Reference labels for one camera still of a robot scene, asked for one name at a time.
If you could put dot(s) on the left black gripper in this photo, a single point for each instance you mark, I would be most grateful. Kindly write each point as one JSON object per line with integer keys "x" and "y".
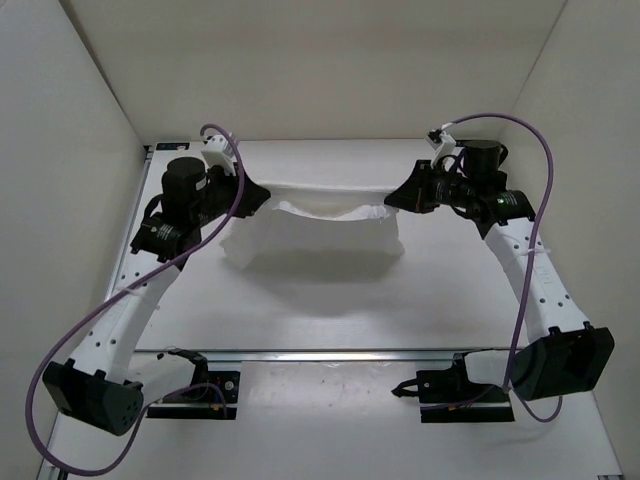
{"x": 252, "y": 195}

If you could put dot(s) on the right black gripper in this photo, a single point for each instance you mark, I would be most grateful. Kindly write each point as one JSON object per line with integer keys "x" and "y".
{"x": 415, "y": 196}

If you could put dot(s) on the white skirt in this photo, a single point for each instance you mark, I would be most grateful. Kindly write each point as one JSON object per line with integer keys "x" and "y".
{"x": 319, "y": 219}

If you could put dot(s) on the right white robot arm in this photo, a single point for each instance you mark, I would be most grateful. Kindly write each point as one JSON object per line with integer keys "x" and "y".
{"x": 566, "y": 354}

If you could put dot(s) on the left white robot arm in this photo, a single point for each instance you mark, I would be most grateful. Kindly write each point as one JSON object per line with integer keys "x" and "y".
{"x": 96, "y": 384}

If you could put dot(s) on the right blue corner label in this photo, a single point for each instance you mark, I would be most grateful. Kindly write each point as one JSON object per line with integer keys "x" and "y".
{"x": 473, "y": 143}

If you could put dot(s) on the blue corner label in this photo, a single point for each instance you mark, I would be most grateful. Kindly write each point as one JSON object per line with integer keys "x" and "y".
{"x": 473, "y": 143}
{"x": 172, "y": 146}

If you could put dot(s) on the left blue corner label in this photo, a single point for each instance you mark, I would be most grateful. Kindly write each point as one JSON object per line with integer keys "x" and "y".
{"x": 172, "y": 146}

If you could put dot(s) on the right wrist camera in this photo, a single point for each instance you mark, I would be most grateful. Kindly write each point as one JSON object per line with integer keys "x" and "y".
{"x": 442, "y": 143}

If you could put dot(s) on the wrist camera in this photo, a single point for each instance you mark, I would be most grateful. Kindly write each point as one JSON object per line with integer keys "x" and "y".
{"x": 442, "y": 143}
{"x": 217, "y": 152}

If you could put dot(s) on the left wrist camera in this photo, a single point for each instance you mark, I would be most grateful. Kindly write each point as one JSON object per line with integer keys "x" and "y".
{"x": 217, "y": 152}

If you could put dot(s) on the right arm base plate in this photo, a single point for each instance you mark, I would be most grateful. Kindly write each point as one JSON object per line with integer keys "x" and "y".
{"x": 449, "y": 397}

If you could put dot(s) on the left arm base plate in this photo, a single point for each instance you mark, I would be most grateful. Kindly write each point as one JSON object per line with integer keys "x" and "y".
{"x": 204, "y": 403}

